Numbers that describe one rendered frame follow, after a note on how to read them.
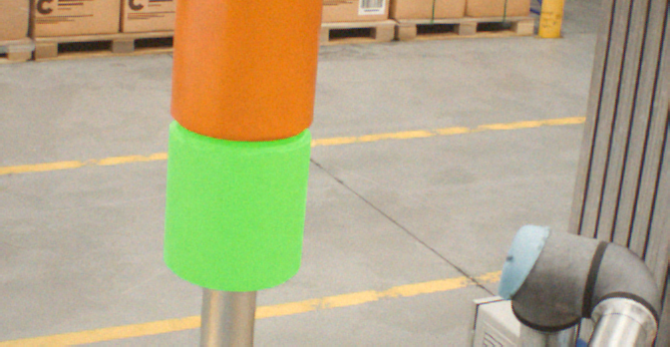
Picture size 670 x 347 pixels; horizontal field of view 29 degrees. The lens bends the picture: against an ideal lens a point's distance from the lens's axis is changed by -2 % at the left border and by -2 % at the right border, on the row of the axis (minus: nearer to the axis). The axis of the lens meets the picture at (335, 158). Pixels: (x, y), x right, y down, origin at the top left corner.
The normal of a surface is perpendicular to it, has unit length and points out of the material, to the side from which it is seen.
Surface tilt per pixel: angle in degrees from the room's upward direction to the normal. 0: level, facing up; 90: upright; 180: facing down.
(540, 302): 113
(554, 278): 78
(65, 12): 91
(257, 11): 90
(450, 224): 0
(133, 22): 89
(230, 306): 90
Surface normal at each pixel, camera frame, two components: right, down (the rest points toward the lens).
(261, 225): 0.35, 0.34
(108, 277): 0.09, -0.94
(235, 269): 0.10, 0.34
